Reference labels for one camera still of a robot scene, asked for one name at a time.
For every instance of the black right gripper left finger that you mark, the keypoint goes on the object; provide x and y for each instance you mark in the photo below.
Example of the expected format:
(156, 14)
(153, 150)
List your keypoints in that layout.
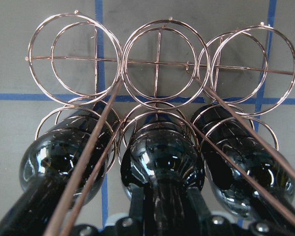
(137, 203)

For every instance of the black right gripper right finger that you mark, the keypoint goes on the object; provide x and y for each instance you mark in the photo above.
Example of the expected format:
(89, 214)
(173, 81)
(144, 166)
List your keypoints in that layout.
(198, 204)

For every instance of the dark wine bottle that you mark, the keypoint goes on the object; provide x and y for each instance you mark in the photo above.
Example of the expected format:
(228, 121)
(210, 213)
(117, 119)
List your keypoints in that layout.
(161, 158)
(45, 170)
(231, 189)

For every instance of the copper wire wine basket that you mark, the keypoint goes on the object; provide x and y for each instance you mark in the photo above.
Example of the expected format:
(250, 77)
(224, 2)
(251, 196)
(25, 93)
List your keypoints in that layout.
(205, 72)

